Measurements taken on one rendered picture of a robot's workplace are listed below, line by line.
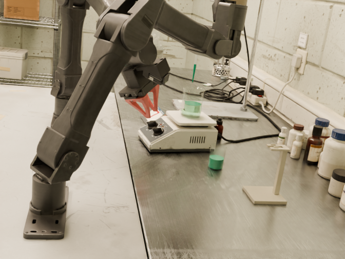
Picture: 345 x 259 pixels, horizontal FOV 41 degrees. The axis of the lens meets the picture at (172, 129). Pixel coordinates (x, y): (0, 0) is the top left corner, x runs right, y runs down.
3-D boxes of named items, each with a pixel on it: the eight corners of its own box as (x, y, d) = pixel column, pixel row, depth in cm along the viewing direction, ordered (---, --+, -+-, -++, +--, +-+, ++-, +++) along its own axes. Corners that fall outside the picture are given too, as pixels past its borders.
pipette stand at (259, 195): (253, 204, 104) (264, 150, 100) (242, 188, 111) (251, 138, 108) (286, 204, 106) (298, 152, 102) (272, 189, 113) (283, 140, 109)
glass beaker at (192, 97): (196, 122, 131) (200, 93, 128) (175, 117, 133) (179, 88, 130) (204, 116, 137) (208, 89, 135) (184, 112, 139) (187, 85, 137)
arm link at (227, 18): (228, 2, 114) (195, -3, 106) (256, 6, 109) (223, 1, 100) (220, 49, 118) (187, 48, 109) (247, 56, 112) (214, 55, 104)
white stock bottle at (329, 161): (327, 181, 122) (338, 135, 118) (312, 170, 129) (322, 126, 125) (350, 181, 124) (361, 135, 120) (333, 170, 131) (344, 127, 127)
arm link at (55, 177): (55, 135, 92) (29, 139, 88) (79, 150, 86) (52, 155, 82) (54, 164, 94) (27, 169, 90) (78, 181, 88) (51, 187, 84)
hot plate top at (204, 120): (178, 125, 127) (178, 122, 127) (164, 112, 138) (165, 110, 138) (217, 126, 131) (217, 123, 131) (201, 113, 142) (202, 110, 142)
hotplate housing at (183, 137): (149, 153, 126) (152, 126, 124) (136, 137, 138) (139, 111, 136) (222, 152, 134) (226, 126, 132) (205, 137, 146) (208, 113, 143)
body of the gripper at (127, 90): (159, 78, 123) (149, 53, 120) (138, 97, 117) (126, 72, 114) (142, 80, 128) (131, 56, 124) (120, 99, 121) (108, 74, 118)
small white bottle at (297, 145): (296, 155, 139) (302, 132, 137) (301, 159, 136) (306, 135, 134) (288, 155, 138) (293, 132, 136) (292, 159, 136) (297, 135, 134)
